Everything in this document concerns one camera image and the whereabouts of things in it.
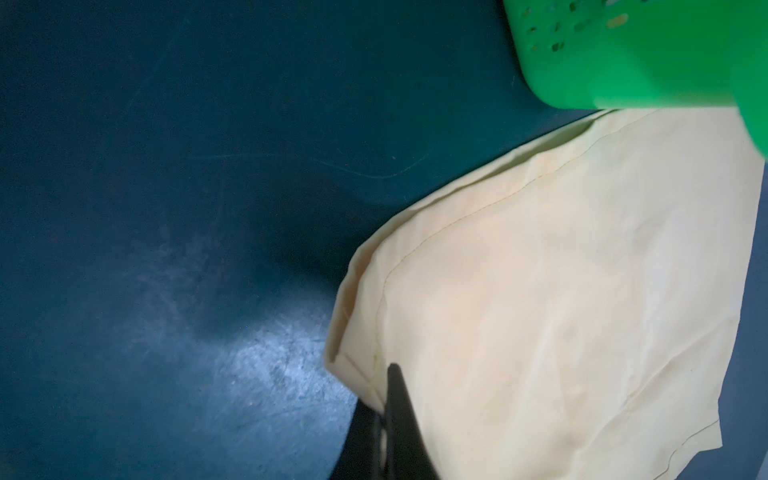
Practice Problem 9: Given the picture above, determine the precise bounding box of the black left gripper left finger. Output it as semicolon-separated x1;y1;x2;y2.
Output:
329;400;384;480

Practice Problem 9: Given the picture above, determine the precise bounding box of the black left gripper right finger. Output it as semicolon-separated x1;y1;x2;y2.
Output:
384;363;439;480

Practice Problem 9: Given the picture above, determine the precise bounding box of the yellow tan skirt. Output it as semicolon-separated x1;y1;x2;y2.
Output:
324;108;764;479

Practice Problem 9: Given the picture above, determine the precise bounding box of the green plastic basket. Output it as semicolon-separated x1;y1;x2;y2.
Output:
504;0;767;154

